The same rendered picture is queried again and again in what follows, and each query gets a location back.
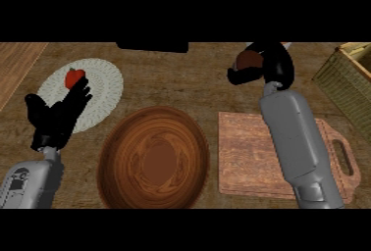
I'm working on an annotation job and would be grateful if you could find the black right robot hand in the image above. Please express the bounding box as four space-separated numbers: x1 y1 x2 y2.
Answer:
225 41 295 92

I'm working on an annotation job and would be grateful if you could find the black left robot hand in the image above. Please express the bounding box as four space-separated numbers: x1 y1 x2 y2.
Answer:
23 75 94 152

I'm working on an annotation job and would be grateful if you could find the brown cupcake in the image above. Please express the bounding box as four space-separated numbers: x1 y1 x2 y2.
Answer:
231 50 264 72

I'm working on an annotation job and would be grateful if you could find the green wicker basket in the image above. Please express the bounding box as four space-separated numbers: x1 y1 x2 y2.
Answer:
311 42 371 141

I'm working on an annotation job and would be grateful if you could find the pale wooden board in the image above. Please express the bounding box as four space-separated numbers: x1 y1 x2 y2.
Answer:
0 42 48 112

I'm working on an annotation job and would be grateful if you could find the white round woven placemat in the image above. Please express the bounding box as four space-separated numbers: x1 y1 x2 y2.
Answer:
36 58 124 134

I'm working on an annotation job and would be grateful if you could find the red bell pepper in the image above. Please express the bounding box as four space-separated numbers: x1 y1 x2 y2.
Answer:
63 67 87 90

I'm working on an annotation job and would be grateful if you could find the brown wooden bowl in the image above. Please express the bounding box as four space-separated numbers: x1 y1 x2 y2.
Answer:
97 105 211 210

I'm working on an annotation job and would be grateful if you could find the black appliance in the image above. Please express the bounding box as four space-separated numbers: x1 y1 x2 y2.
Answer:
113 41 189 54

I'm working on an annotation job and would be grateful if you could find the wooden cutting board with handle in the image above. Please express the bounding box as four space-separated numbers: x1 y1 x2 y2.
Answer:
217 111 361 205

